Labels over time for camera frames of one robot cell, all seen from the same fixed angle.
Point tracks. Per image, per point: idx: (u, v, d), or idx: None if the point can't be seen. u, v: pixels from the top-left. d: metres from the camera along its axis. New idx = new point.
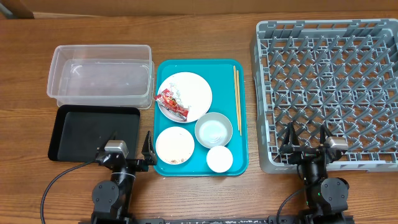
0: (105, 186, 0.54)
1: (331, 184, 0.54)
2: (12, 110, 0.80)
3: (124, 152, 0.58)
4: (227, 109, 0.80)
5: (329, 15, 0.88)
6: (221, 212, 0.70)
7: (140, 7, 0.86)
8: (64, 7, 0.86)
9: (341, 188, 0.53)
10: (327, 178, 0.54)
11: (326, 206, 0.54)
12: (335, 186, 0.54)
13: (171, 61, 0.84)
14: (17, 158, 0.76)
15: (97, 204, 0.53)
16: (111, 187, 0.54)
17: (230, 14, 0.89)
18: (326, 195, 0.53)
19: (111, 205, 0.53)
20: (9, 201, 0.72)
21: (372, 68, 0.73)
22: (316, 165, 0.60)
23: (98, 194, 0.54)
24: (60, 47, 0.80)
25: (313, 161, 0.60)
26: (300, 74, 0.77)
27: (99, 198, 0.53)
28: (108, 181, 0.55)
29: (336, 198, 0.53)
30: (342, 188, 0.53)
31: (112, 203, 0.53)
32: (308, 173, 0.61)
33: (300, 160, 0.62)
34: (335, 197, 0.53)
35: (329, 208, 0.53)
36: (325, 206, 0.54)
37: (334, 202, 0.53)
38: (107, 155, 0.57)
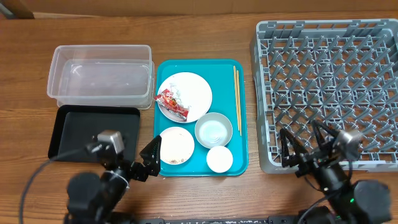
0: (84, 178, 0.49)
1: (365, 188, 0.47)
2: (13, 110, 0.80)
3: (117, 145, 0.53)
4: (227, 109, 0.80)
5: (329, 15, 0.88)
6: (221, 212, 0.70)
7: (140, 7, 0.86)
8: (64, 7, 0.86)
9: (380, 195, 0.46)
10: (362, 182, 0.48)
11: (363, 216, 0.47)
12: (371, 190, 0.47)
13: (171, 61, 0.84)
14: (17, 158, 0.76)
15: (73, 197, 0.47)
16: (92, 178, 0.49)
17: (229, 14, 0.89)
18: (362, 201, 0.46)
19: (89, 200, 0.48)
20: (9, 201, 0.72)
21: (372, 68, 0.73)
22: (332, 170, 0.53)
23: (74, 186, 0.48)
24: (60, 47, 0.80)
25: (328, 165, 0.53)
26: (300, 74, 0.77)
27: (76, 191, 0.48)
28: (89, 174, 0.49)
29: (375, 206, 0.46)
30: (384, 194, 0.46)
31: (91, 196, 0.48)
32: (324, 182, 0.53)
33: (312, 168, 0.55)
34: (373, 205, 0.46)
35: (367, 217, 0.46)
36: (361, 216, 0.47)
37: (373, 211, 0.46)
38: (98, 145, 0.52)
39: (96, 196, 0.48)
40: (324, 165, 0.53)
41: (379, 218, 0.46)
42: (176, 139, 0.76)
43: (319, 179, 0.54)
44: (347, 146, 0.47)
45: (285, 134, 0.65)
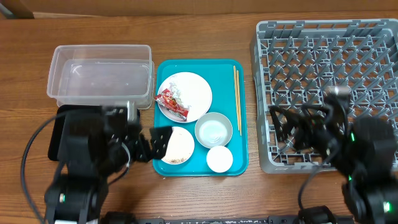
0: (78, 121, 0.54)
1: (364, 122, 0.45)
2: (13, 110, 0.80)
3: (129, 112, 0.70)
4: (227, 109, 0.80)
5: (329, 15, 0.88)
6: (221, 212, 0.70)
7: (140, 7, 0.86)
8: (64, 7, 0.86)
9: (377, 126, 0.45)
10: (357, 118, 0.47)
11: (367, 151, 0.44)
12: (370, 121, 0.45)
13: (171, 61, 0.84)
14: (17, 158, 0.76)
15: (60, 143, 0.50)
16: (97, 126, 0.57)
17: (229, 14, 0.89)
18: (363, 132, 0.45)
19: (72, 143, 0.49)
20: (9, 201, 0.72)
21: (372, 68, 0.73)
22: (330, 130, 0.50)
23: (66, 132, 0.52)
24: (60, 47, 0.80)
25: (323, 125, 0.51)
26: (300, 74, 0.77)
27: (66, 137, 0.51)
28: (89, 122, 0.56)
29: (373, 135, 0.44)
30: (382, 124, 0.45)
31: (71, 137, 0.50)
32: (322, 145, 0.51)
33: (309, 134, 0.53)
34: (374, 135, 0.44)
35: (373, 146, 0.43)
36: (368, 150, 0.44)
37: (377, 140, 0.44)
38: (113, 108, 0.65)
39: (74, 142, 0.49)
40: (318, 127, 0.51)
41: (382, 149, 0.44)
42: (175, 139, 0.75)
43: (318, 143, 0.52)
44: (339, 101, 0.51)
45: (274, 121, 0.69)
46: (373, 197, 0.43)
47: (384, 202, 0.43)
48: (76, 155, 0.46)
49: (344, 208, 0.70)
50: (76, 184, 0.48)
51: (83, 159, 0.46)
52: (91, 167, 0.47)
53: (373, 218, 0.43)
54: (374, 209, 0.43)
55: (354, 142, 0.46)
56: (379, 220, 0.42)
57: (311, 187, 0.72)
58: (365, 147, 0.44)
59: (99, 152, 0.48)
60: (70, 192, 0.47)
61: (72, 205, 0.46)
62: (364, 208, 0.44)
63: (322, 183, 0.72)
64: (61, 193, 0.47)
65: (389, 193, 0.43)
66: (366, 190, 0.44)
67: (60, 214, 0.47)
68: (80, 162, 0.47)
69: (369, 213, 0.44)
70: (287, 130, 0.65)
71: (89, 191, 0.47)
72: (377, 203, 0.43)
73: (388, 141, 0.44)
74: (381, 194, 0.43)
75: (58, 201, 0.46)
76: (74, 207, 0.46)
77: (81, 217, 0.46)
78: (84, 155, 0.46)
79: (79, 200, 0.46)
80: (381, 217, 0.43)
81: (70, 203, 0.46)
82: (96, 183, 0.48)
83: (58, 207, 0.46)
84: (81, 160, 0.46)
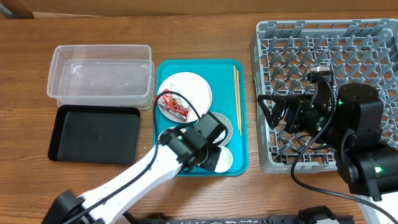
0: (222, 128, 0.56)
1: (350, 87, 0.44)
2: (12, 110, 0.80)
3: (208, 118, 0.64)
4: (227, 109, 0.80)
5: (329, 15, 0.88)
6: (221, 212, 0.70)
7: (140, 7, 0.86)
8: (64, 7, 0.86)
9: (363, 89, 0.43)
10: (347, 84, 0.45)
11: (355, 116, 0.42)
12: (355, 86, 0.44)
13: (171, 61, 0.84)
14: (17, 157, 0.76)
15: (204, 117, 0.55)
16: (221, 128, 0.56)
17: (229, 14, 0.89)
18: (349, 95, 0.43)
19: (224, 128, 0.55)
20: (10, 201, 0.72)
21: (372, 68, 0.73)
22: (316, 111, 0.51)
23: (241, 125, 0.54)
24: (60, 47, 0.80)
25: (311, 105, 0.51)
26: (300, 74, 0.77)
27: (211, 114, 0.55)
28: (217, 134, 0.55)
29: (360, 97, 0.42)
30: (368, 88, 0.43)
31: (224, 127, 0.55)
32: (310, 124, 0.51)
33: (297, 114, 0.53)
34: (361, 98, 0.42)
35: (359, 108, 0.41)
36: (354, 112, 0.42)
37: (362, 100, 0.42)
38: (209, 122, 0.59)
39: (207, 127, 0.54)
40: (304, 106, 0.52)
41: (370, 111, 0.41)
42: None
43: (308, 123, 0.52)
44: (323, 76, 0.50)
45: (265, 110, 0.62)
46: (364, 162, 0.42)
47: (374, 166, 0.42)
48: (203, 125, 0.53)
49: (344, 208, 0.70)
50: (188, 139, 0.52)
51: (205, 132, 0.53)
52: (204, 140, 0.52)
53: (365, 182, 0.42)
54: (366, 173, 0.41)
55: (343, 108, 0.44)
56: (370, 183, 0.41)
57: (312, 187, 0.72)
58: (352, 110, 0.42)
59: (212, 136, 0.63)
60: (186, 140, 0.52)
61: (178, 149, 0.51)
62: (356, 173, 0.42)
63: (323, 183, 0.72)
64: (178, 135, 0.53)
65: (379, 157, 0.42)
66: (359, 155, 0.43)
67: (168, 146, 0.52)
68: (201, 131, 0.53)
69: (362, 179, 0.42)
70: (277, 114, 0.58)
71: (193, 150, 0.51)
72: (370, 168, 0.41)
73: (375, 103, 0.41)
74: (371, 158, 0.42)
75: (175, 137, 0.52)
76: (178, 151, 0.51)
77: (179, 158, 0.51)
78: (207, 129, 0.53)
79: (183, 150, 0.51)
80: (374, 180, 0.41)
81: (178, 145, 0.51)
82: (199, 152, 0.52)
83: (172, 140, 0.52)
84: (203, 131, 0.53)
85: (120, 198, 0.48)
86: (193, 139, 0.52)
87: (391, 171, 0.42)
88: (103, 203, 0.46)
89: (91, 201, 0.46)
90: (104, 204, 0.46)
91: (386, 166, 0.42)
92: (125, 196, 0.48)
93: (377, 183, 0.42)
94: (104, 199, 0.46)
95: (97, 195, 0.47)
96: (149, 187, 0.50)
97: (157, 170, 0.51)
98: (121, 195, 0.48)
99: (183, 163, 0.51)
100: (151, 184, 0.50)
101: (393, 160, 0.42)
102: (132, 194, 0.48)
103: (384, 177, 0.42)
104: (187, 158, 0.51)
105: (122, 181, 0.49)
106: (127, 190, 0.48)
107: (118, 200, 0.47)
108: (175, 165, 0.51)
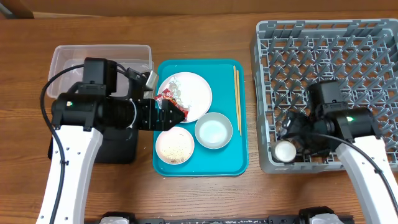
0: (99, 68, 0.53)
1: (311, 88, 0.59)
2: (12, 110, 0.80)
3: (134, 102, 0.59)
4: (227, 109, 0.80)
5: (329, 15, 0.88)
6: (221, 212, 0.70)
7: (140, 7, 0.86)
8: (64, 7, 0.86)
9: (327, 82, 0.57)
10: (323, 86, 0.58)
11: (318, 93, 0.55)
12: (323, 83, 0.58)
13: (171, 61, 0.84)
14: (17, 158, 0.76)
15: (86, 79, 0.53)
16: (89, 81, 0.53)
17: (229, 14, 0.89)
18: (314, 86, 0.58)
19: (91, 80, 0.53)
20: (9, 201, 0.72)
21: (372, 68, 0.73)
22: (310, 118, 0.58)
23: (97, 72, 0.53)
24: (60, 47, 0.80)
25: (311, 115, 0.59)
26: (300, 74, 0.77)
27: (89, 73, 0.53)
28: (101, 77, 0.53)
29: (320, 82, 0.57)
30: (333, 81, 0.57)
31: (93, 80, 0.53)
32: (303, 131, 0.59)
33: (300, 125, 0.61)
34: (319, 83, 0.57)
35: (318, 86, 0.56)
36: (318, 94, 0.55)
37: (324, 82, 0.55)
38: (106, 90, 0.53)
39: (94, 79, 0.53)
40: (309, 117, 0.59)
41: (328, 87, 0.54)
42: (175, 139, 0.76)
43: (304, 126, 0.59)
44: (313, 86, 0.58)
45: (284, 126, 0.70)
46: (339, 116, 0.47)
47: (346, 116, 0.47)
48: (91, 74, 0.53)
49: (344, 208, 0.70)
50: (83, 96, 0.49)
51: (98, 78, 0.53)
52: (102, 87, 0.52)
53: (339, 127, 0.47)
54: (339, 122, 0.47)
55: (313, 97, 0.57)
56: (344, 129, 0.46)
57: (311, 186, 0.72)
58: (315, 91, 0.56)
59: (109, 82, 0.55)
60: (78, 101, 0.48)
61: (79, 111, 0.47)
62: (333, 126, 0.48)
63: (323, 183, 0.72)
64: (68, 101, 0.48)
65: (351, 111, 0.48)
66: (335, 113, 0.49)
67: (66, 121, 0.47)
68: (93, 81, 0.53)
69: (337, 129, 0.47)
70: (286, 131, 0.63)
71: (94, 101, 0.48)
72: (343, 119, 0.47)
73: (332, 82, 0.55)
74: (344, 112, 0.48)
75: (64, 106, 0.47)
76: (81, 112, 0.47)
77: (86, 121, 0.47)
78: (97, 76, 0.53)
79: (85, 107, 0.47)
80: (346, 126, 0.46)
81: (76, 110, 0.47)
82: (102, 96, 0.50)
83: (65, 112, 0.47)
84: (96, 79, 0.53)
85: (63, 200, 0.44)
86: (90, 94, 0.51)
87: (364, 122, 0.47)
88: (66, 163, 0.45)
89: None
90: (68, 164, 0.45)
91: (357, 116, 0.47)
92: (81, 144, 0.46)
93: (350, 129, 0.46)
94: (64, 161, 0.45)
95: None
96: (78, 160, 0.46)
97: (73, 149, 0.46)
98: (74, 145, 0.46)
99: (96, 116, 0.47)
100: (78, 155, 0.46)
101: (364, 113, 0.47)
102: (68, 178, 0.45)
103: (358, 124, 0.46)
104: (93, 112, 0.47)
105: (51, 192, 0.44)
106: (76, 140, 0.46)
107: (78, 151, 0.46)
108: (87, 133, 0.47)
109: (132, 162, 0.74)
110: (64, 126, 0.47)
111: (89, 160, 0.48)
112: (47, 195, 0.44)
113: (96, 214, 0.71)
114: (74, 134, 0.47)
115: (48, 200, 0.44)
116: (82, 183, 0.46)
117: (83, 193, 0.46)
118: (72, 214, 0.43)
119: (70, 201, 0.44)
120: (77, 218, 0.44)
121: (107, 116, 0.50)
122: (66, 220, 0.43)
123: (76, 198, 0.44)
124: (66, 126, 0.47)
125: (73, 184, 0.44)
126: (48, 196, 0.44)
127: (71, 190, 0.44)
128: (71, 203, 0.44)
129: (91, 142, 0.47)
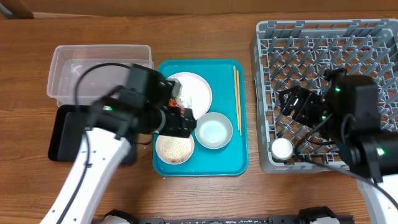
0: (141, 76, 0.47)
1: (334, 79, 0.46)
2: (12, 110, 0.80)
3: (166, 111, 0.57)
4: (227, 109, 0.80)
5: (329, 15, 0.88)
6: (221, 212, 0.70)
7: (140, 7, 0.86)
8: (64, 7, 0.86)
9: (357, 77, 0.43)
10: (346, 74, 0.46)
11: (351, 99, 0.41)
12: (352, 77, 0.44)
13: (171, 61, 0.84)
14: (17, 158, 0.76)
15: (127, 86, 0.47)
16: (129, 88, 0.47)
17: (229, 14, 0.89)
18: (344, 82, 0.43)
19: (130, 87, 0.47)
20: (9, 201, 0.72)
21: (372, 68, 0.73)
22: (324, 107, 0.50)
23: (137, 80, 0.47)
24: (60, 47, 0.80)
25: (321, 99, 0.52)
26: (300, 74, 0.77)
27: (130, 79, 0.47)
28: (140, 86, 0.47)
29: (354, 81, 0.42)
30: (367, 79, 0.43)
31: (133, 88, 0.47)
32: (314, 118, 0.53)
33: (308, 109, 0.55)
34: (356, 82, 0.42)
35: (354, 91, 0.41)
36: (351, 100, 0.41)
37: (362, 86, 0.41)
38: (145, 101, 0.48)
39: (134, 88, 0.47)
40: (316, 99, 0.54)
41: (367, 94, 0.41)
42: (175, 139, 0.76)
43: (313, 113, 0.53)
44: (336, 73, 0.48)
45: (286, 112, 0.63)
46: (368, 145, 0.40)
47: (377, 147, 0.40)
48: (133, 81, 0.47)
49: (344, 208, 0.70)
50: (121, 104, 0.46)
51: (139, 86, 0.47)
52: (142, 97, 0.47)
53: (368, 164, 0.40)
54: (368, 155, 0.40)
55: (340, 95, 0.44)
56: (373, 166, 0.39)
57: (311, 186, 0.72)
58: (347, 94, 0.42)
59: (152, 90, 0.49)
60: (117, 107, 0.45)
61: (114, 118, 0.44)
62: (358, 155, 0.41)
63: (323, 183, 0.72)
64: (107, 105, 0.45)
65: (383, 140, 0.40)
66: (363, 139, 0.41)
67: (100, 124, 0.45)
68: (134, 89, 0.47)
69: (363, 161, 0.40)
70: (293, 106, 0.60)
71: (131, 112, 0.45)
72: (372, 150, 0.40)
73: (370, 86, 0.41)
74: (374, 140, 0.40)
75: (102, 109, 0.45)
76: (115, 121, 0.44)
77: (119, 129, 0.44)
78: (139, 84, 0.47)
79: (120, 116, 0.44)
80: (375, 162, 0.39)
81: (112, 116, 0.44)
82: (140, 108, 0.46)
83: (102, 116, 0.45)
84: (136, 88, 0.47)
85: (76, 201, 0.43)
86: (129, 102, 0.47)
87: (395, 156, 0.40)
88: (89, 166, 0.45)
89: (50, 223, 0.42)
90: (91, 167, 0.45)
91: (389, 149, 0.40)
92: (107, 151, 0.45)
93: (379, 166, 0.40)
94: (88, 162, 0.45)
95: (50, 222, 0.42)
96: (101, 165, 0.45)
97: (99, 152, 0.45)
98: (102, 150, 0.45)
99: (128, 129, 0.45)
100: (102, 160, 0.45)
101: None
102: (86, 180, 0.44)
103: (388, 159, 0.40)
104: (128, 124, 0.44)
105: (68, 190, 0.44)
106: (104, 146, 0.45)
107: (102, 157, 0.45)
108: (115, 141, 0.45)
109: (132, 162, 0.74)
110: (96, 128, 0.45)
111: (112, 167, 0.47)
112: (64, 190, 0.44)
113: (96, 214, 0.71)
114: (105, 139, 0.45)
115: (63, 197, 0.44)
116: (99, 188, 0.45)
117: (97, 197, 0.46)
118: (81, 218, 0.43)
119: (83, 205, 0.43)
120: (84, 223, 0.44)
121: (142, 127, 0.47)
122: (74, 221, 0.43)
123: (89, 203, 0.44)
124: (99, 129, 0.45)
125: (89, 188, 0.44)
126: (64, 193, 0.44)
127: (87, 195, 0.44)
128: (83, 205, 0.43)
129: (117, 152, 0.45)
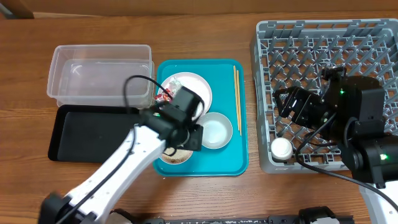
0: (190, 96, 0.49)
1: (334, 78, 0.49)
2: (12, 110, 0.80)
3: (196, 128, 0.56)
4: (227, 110, 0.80)
5: (329, 15, 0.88)
6: (221, 212, 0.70)
7: (140, 7, 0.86)
8: (64, 7, 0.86)
9: (364, 79, 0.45)
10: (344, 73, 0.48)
11: (357, 102, 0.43)
12: (356, 79, 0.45)
13: (171, 61, 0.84)
14: (17, 158, 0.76)
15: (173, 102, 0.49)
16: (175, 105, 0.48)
17: (229, 14, 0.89)
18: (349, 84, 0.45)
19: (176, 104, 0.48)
20: (9, 201, 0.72)
21: (372, 68, 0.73)
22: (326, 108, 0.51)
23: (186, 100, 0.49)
24: (60, 47, 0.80)
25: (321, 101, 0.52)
26: (300, 74, 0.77)
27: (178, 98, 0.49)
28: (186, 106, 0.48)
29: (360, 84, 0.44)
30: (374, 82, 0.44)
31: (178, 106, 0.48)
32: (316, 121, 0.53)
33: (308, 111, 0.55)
34: (362, 84, 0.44)
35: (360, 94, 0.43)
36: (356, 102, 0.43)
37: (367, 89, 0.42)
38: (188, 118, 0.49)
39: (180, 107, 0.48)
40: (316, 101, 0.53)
41: (372, 98, 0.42)
42: None
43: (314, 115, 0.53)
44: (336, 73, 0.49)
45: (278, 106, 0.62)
46: (370, 150, 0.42)
47: (380, 152, 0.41)
48: (181, 99, 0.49)
49: (344, 208, 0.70)
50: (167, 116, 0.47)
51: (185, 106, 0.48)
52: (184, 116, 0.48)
53: (370, 168, 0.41)
54: (370, 160, 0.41)
55: (346, 97, 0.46)
56: (375, 170, 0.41)
57: (311, 187, 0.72)
58: (354, 99, 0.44)
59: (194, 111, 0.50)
60: (164, 116, 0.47)
61: (157, 125, 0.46)
62: (360, 160, 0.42)
63: (323, 183, 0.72)
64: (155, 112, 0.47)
65: (386, 145, 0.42)
66: (367, 143, 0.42)
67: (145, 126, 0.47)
68: (178, 106, 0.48)
69: (366, 165, 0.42)
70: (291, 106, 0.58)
71: (174, 125, 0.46)
72: (375, 155, 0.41)
73: (377, 90, 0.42)
74: (377, 145, 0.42)
75: (151, 114, 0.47)
76: (157, 127, 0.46)
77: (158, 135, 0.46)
78: (185, 104, 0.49)
79: (163, 125, 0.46)
80: (379, 167, 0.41)
81: (157, 122, 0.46)
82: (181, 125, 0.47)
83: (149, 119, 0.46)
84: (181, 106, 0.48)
85: (113, 180, 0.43)
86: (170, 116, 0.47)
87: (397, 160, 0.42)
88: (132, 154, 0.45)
89: (85, 191, 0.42)
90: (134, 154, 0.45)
91: (392, 154, 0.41)
92: (151, 145, 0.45)
93: (382, 170, 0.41)
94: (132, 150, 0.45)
95: (85, 190, 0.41)
96: (145, 157, 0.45)
97: (145, 144, 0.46)
98: (147, 144, 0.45)
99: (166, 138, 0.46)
100: (145, 152, 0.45)
101: None
102: (127, 164, 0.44)
103: (392, 164, 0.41)
104: (168, 133, 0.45)
105: (108, 167, 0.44)
106: (149, 142, 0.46)
107: (145, 149, 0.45)
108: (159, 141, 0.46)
109: None
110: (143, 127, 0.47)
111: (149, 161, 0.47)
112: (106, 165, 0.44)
113: None
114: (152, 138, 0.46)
115: (102, 171, 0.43)
116: (134, 175, 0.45)
117: (129, 183, 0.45)
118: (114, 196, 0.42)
119: (117, 185, 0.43)
120: (114, 199, 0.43)
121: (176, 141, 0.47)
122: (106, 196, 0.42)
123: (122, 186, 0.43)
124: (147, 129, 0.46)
125: (127, 172, 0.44)
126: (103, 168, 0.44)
127: (123, 177, 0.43)
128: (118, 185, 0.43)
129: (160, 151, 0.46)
